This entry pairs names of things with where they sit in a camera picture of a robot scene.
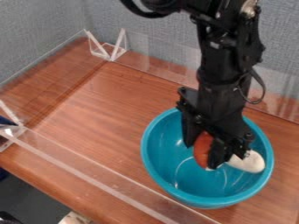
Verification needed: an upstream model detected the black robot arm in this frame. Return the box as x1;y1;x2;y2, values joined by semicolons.
120;0;265;173

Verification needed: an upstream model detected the red white toy mushroom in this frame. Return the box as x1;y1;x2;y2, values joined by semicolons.
193;131;265;173

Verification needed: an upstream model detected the clear acrylic left bracket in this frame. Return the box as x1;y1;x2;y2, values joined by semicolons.
0;100;24;153

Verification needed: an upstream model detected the black cable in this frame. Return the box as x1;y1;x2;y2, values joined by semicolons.
237;68;267;105

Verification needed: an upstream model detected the clear acrylic wall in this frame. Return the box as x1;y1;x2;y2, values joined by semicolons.
116;31;299;124
0;29;86;87
0;126;218;224

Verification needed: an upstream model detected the clear acrylic front wall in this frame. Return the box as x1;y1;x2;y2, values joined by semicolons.
0;126;218;224

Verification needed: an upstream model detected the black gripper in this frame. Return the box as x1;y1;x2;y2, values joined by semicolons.
176;69;255;170

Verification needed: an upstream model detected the clear acrylic corner bracket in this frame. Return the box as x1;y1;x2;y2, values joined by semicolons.
85;28;128;61

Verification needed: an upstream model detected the clear acrylic left wall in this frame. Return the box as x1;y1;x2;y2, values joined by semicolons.
0;29;86;87

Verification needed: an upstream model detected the clear acrylic back wall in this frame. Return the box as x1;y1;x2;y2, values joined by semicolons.
116;31;299;124

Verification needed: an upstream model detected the blue plastic bowl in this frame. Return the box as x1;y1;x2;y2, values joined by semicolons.
140;108;275;209

